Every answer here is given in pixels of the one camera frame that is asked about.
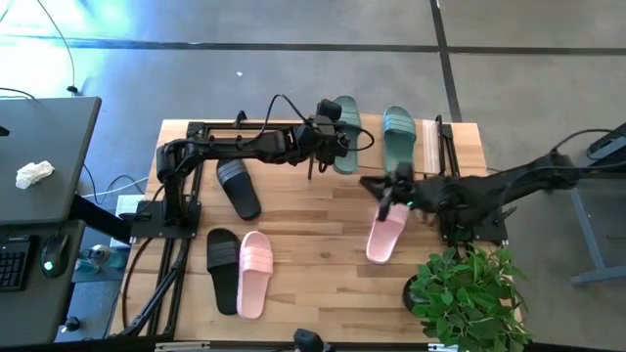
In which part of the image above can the black keyboard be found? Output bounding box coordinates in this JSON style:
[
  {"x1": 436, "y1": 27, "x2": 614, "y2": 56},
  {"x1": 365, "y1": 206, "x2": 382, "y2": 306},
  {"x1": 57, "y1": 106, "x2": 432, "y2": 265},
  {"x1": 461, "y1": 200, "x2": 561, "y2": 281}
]
[{"x1": 0, "y1": 235, "x2": 32, "y2": 293}]

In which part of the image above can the black aluminium rig frame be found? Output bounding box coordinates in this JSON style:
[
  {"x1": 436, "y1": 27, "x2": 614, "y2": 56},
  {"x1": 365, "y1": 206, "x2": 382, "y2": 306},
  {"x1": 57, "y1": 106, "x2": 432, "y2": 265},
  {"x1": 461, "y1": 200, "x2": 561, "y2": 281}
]
[
  {"x1": 116, "y1": 119, "x2": 317, "y2": 339},
  {"x1": 439, "y1": 121, "x2": 510, "y2": 245}
]

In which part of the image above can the wooden shelf with black frame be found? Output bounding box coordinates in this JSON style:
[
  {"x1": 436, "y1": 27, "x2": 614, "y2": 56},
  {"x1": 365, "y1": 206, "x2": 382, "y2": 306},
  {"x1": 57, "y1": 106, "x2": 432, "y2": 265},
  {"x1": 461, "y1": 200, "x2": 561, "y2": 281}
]
[{"x1": 306, "y1": 112, "x2": 449, "y2": 181}]

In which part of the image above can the green leafy plant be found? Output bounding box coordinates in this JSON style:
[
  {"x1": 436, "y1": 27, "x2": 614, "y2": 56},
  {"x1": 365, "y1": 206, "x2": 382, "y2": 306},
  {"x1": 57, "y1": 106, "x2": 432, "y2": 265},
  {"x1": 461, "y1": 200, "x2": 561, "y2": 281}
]
[{"x1": 408, "y1": 242, "x2": 533, "y2": 352}]

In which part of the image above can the green rubber slide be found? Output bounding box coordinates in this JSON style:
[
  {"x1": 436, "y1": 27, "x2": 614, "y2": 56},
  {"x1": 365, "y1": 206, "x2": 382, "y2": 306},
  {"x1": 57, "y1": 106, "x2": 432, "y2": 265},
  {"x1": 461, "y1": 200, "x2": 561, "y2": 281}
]
[
  {"x1": 332, "y1": 95, "x2": 363, "y2": 176},
  {"x1": 380, "y1": 105, "x2": 418, "y2": 173}
]

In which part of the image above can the white cable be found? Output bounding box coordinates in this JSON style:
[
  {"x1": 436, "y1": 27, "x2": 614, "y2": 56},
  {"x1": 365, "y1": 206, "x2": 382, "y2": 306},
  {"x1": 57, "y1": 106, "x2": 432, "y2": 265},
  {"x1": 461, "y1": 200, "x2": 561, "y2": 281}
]
[{"x1": 80, "y1": 175, "x2": 151, "y2": 199}]

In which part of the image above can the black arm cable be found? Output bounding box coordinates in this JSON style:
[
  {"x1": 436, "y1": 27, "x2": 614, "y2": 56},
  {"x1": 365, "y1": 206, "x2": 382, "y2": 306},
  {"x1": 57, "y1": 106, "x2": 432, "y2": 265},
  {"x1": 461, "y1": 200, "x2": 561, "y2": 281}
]
[
  {"x1": 550, "y1": 127, "x2": 615, "y2": 156},
  {"x1": 261, "y1": 92, "x2": 377, "y2": 154}
]

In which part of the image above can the thin black cable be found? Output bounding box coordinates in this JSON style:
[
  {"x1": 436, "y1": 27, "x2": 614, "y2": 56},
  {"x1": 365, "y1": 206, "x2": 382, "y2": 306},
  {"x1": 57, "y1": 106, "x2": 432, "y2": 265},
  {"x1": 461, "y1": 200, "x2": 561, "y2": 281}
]
[{"x1": 0, "y1": 86, "x2": 36, "y2": 101}]

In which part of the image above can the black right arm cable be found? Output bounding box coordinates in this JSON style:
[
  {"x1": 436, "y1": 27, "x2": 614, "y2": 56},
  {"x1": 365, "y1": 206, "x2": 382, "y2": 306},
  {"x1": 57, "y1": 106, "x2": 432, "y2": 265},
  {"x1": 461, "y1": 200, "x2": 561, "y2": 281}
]
[{"x1": 550, "y1": 127, "x2": 615, "y2": 156}]

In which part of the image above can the curved black cable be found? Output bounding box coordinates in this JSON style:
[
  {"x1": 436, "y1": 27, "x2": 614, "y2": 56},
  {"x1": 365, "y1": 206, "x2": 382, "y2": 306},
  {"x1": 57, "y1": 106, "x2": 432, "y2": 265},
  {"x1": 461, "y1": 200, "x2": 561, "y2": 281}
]
[{"x1": 120, "y1": 237, "x2": 156, "y2": 330}]

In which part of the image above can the clear plastic water bottle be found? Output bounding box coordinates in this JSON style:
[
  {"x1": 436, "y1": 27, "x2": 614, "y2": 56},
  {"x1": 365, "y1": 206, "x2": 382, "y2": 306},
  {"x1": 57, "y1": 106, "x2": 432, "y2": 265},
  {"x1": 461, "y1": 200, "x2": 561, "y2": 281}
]
[{"x1": 73, "y1": 243, "x2": 127, "y2": 275}]

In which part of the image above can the grey desk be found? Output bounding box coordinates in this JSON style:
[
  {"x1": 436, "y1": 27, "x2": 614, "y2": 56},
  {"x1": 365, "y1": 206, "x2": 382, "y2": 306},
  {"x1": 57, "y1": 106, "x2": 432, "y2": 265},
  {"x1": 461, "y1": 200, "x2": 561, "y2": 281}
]
[
  {"x1": 0, "y1": 95, "x2": 103, "y2": 227},
  {"x1": 0, "y1": 218, "x2": 88, "y2": 347}
]

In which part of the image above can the white power strip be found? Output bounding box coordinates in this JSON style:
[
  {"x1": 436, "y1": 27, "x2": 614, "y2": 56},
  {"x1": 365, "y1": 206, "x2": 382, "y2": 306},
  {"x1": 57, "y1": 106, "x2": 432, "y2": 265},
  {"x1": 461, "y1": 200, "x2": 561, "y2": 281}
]
[{"x1": 109, "y1": 194, "x2": 147, "y2": 249}]

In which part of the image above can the black floor cable with plug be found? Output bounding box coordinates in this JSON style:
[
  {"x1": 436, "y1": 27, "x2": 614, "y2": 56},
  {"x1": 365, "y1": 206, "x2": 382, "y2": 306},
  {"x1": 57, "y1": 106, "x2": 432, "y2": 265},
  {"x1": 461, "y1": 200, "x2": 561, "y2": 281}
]
[{"x1": 35, "y1": 0, "x2": 80, "y2": 95}]

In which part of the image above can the white crumpled tissue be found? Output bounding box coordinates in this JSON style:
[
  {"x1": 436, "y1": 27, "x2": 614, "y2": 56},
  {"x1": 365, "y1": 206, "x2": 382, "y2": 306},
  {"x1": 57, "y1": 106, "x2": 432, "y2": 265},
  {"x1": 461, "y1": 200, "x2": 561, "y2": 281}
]
[{"x1": 15, "y1": 159, "x2": 56, "y2": 191}]

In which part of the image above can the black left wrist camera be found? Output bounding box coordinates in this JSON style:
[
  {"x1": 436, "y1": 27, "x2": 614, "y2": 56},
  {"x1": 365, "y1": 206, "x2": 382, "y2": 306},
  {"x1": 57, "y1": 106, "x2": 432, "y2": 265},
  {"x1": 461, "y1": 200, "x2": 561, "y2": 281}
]
[{"x1": 316, "y1": 98, "x2": 343, "y2": 123}]

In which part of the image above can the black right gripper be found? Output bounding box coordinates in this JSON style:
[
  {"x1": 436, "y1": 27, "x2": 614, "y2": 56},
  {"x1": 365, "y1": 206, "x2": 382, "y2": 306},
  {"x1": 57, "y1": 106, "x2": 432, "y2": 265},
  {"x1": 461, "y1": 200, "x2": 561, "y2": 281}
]
[{"x1": 359, "y1": 175, "x2": 434, "y2": 222}]

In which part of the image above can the pink rubber slide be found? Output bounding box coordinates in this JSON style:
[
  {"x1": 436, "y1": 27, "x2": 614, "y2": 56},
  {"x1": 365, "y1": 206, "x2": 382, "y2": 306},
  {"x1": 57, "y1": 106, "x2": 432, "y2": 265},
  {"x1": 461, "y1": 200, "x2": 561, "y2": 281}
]
[
  {"x1": 236, "y1": 230, "x2": 275, "y2": 320},
  {"x1": 365, "y1": 202, "x2": 411, "y2": 265}
]

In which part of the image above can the black computer mouse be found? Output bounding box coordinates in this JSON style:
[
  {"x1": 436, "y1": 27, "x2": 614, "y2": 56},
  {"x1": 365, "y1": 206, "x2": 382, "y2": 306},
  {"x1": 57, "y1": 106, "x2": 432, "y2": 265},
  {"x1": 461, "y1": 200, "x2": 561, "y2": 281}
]
[{"x1": 39, "y1": 232, "x2": 71, "y2": 280}]

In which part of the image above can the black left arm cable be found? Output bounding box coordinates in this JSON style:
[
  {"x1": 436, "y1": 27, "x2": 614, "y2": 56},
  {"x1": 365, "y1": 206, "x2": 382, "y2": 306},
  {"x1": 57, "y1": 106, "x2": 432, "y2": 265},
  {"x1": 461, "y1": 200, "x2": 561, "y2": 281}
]
[{"x1": 261, "y1": 92, "x2": 377, "y2": 154}]

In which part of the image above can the black plant pot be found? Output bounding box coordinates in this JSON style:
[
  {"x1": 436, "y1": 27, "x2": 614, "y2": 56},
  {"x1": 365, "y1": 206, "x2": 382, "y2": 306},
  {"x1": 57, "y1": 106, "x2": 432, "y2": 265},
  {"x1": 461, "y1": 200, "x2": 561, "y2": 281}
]
[{"x1": 401, "y1": 274, "x2": 417, "y2": 314}]

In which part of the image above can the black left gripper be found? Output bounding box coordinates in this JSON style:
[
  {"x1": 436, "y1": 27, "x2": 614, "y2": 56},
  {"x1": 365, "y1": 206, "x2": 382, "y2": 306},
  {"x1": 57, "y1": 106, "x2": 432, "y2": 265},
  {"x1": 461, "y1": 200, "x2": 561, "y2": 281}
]
[{"x1": 293, "y1": 119, "x2": 351, "y2": 167}]

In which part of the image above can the black rubber slide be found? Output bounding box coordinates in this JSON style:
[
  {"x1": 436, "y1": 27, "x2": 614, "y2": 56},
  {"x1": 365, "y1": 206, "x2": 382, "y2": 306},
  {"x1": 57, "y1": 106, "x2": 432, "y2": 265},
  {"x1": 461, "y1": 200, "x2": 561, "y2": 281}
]
[
  {"x1": 215, "y1": 157, "x2": 262, "y2": 222},
  {"x1": 205, "y1": 227, "x2": 243, "y2": 317}
]

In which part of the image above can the blue-grey metal desk frame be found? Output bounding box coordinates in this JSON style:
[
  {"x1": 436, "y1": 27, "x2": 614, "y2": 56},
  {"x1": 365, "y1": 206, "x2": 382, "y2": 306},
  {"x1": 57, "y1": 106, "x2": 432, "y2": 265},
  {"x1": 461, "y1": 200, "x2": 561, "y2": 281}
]
[{"x1": 569, "y1": 121, "x2": 626, "y2": 287}]

